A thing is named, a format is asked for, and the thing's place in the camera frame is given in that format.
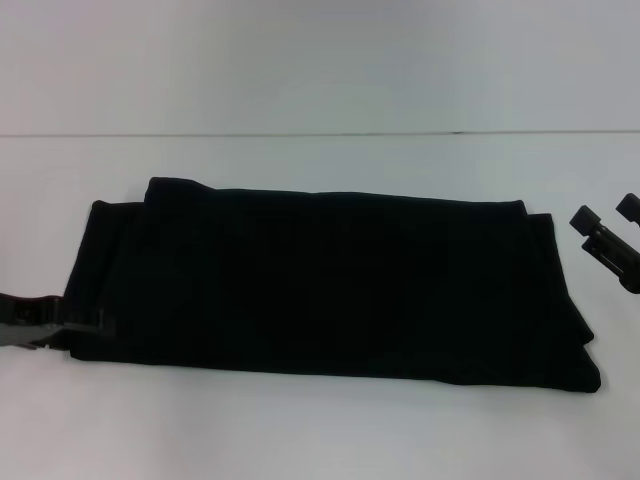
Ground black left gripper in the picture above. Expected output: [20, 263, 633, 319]
[0, 292, 119, 351]

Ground black shirt with FREE print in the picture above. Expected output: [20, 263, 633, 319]
[64, 175, 602, 396]

